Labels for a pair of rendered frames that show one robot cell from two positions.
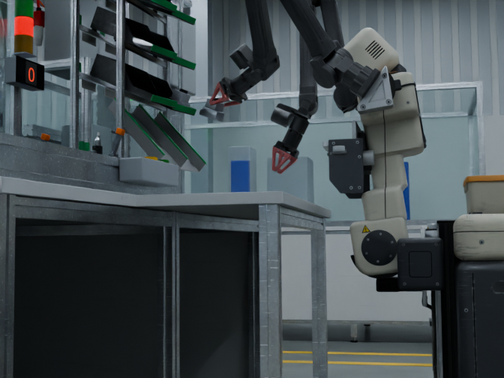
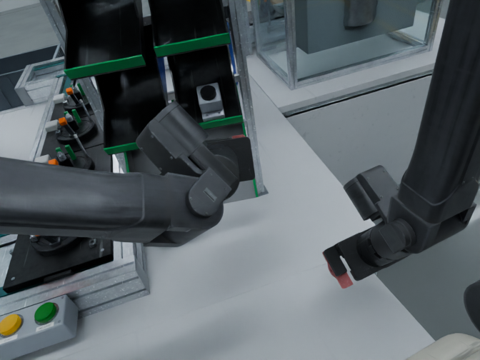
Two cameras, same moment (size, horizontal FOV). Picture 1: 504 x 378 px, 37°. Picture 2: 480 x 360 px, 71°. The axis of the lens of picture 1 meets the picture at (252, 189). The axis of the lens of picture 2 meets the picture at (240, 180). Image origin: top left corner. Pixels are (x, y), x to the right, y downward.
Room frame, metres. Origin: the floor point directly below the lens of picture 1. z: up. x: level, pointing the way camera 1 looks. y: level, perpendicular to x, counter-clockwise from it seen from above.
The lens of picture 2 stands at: (2.26, -0.31, 1.55)
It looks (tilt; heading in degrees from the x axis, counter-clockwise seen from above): 41 degrees down; 60
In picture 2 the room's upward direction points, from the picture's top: 11 degrees counter-clockwise
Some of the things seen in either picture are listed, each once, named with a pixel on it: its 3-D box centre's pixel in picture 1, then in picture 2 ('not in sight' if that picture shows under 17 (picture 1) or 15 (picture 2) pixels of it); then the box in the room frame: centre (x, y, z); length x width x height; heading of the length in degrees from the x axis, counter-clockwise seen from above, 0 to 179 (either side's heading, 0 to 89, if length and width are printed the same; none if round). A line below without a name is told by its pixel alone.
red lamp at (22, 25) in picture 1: (23, 27); not in sight; (2.03, 0.62, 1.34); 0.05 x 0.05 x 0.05
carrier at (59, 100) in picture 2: not in sight; (77, 94); (2.42, 1.15, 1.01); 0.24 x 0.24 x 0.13; 70
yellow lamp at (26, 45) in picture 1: (23, 45); not in sight; (2.03, 0.62, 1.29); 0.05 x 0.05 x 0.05
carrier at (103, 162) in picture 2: not in sight; (65, 162); (2.25, 0.69, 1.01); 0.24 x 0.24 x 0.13; 70
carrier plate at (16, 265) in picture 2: not in sight; (64, 235); (2.17, 0.45, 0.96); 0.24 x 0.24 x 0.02; 70
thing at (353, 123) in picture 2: not in sight; (350, 121); (3.67, 0.76, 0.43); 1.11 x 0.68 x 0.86; 160
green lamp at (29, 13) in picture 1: (24, 10); not in sight; (2.03, 0.62, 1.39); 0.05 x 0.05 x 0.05
